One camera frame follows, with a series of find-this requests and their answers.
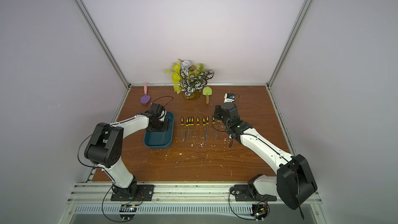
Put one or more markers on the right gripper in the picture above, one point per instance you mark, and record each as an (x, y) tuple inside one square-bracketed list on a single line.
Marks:
[(217, 115)]

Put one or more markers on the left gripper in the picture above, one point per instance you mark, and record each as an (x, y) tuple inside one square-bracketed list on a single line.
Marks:
[(165, 128)]

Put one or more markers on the teal plastic storage box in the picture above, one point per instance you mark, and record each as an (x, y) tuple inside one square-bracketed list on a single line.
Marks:
[(153, 139)]

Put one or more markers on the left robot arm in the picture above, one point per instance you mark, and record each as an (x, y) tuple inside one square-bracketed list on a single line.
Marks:
[(104, 148)]

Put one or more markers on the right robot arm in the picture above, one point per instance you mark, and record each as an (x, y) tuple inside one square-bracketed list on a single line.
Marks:
[(294, 182)]

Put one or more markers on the purple heart-shaped spatula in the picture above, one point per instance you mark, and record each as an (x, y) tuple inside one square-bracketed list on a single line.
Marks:
[(145, 99)]

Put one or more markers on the potted plant in glass vase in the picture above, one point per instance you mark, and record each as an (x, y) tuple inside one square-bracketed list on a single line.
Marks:
[(189, 79)]

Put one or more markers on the left controller board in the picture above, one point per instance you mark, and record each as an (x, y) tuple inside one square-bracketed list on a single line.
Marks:
[(127, 212)]

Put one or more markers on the controller board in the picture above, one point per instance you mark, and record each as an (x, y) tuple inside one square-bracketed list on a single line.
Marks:
[(260, 211), (127, 212)]

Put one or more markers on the right controller board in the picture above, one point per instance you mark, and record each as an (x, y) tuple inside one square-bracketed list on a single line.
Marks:
[(260, 211)]

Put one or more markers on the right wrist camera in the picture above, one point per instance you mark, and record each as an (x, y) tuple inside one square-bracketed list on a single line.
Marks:
[(229, 97)]

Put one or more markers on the green spatula wooden handle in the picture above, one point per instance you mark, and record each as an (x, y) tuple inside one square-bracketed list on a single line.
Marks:
[(207, 92)]

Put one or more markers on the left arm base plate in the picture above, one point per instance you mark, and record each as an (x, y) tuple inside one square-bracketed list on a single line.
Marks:
[(133, 193)]

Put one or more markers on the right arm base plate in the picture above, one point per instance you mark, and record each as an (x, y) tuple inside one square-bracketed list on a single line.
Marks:
[(244, 192)]

